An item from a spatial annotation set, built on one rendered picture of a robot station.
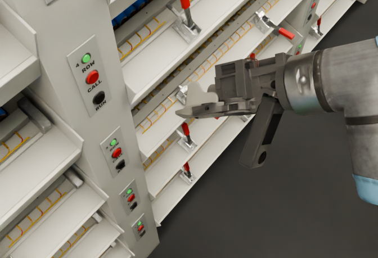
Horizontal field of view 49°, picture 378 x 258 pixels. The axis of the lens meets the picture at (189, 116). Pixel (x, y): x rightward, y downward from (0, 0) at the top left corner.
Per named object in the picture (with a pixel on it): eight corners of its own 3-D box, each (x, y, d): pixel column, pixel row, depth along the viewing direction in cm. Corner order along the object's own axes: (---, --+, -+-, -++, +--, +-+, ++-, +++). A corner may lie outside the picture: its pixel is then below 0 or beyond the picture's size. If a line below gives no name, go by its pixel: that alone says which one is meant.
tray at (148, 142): (300, 1, 107) (322, -21, 98) (138, 167, 82) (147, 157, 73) (244, -53, 107) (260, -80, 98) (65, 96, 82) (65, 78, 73)
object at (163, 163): (286, 51, 123) (311, 28, 110) (147, 203, 98) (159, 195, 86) (236, 4, 123) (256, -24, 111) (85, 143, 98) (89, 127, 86)
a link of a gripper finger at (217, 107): (201, 106, 71) (248, 99, 67) (201, 116, 71) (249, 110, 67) (187, 104, 67) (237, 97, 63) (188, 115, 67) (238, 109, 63)
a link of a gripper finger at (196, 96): (174, 86, 74) (221, 78, 69) (176, 120, 73) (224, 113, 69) (165, 85, 71) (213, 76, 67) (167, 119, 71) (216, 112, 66)
